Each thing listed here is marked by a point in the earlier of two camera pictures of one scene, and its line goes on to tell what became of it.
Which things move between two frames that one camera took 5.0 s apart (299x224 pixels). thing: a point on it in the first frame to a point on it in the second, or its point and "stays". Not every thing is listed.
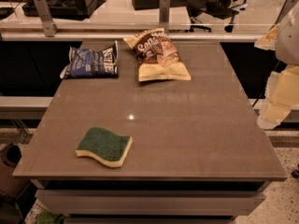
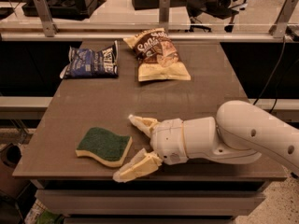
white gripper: x=288 y=41 to x=169 y=140
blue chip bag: x=85 y=63 stays
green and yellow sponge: x=106 y=147 stays
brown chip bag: x=157 y=56 stays
